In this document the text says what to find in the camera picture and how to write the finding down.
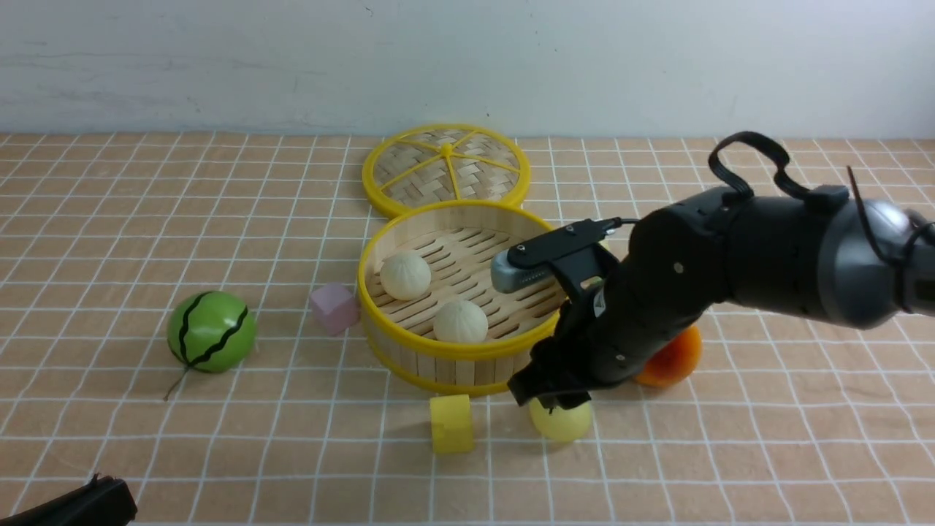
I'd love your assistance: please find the pink foam cube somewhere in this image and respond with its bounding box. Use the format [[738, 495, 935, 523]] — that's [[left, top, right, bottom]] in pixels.
[[310, 283, 361, 336]]

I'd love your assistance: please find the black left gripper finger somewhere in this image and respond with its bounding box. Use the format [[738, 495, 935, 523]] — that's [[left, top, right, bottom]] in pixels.
[[1, 473, 138, 525]]

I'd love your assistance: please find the green toy watermelon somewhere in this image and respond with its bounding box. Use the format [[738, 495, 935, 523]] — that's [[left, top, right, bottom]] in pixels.
[[164, 290, 257, 401]]

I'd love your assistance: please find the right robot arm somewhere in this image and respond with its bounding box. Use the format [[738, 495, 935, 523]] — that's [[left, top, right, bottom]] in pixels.
[[491, 186, 934, 409]]

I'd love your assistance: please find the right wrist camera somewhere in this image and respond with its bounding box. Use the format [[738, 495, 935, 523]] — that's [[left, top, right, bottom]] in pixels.
[[490, 217, 636, 297]]

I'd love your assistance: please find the bamboo steamer tray yellow rim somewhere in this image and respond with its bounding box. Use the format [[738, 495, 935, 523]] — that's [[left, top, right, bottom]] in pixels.
[[357, 201, 565, 397]]

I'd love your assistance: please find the white bun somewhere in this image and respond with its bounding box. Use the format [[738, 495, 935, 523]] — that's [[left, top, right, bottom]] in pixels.
[[378, 250, 432, 302], [433, 299, 489, 344]]

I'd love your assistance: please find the woven bamboo steamer lid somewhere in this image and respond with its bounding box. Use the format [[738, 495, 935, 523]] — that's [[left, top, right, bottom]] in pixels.
[[362, 123, 532, 218]]

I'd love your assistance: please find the yellow foam cube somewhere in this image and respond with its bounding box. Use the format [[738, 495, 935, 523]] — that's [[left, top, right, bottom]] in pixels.
[[430, 394, 475, 455]]

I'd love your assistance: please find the yellow bun front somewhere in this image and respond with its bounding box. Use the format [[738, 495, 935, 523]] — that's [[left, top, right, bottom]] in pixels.
[[529, 398, 593, 443]]

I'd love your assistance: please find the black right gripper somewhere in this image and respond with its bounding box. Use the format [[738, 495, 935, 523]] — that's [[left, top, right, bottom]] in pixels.
[[508, 201, 727, 411]]

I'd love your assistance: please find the orange toy pear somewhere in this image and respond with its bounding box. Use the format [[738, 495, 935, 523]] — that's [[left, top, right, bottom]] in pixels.
[[634, 325, 703, 389]]

